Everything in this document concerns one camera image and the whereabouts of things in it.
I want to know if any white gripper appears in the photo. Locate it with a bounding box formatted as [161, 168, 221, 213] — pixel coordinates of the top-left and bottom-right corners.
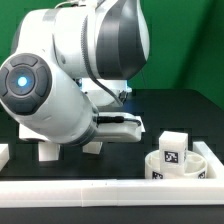
[18, 112, 146, 144]

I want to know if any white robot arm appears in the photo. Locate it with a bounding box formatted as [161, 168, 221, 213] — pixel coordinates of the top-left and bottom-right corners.
[0, 0, 149, 145]

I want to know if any white block at left edge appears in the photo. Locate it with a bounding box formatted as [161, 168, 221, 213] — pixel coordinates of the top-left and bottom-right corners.
[0, 144, 9, 171]

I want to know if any white obstacle wall frame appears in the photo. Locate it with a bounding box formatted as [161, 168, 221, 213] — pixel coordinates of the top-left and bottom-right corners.
[0, 142, 224, 208]

